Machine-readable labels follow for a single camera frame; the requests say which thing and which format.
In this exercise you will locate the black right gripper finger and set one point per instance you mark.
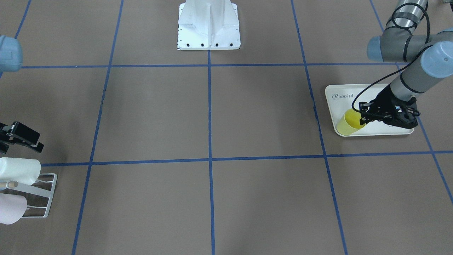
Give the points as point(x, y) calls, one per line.
point(35, 147)
point(21, 132)

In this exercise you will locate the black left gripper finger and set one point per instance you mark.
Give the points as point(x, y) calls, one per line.
point(366, 107)
point(367, 118)

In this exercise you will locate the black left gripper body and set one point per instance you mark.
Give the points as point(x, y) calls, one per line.
point(384, 98)

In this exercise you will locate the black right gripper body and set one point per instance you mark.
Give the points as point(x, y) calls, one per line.
point(22, 135)

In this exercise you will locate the yellow plastic cup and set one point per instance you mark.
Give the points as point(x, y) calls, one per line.
point(350, 123)

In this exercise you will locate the white plastic cup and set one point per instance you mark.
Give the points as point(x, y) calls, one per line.
point(22, 170)

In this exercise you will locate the pink plastic cup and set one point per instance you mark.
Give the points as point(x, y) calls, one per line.
point(12, 208)

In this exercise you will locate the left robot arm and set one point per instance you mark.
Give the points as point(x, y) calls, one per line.
point(428, 57)

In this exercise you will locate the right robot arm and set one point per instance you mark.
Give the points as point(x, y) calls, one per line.
point(11, 59)

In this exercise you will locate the white wire cup rack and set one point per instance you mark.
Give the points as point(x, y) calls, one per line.
point(39, 195)

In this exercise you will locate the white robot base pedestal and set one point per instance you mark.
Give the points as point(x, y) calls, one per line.
point(208, 25)

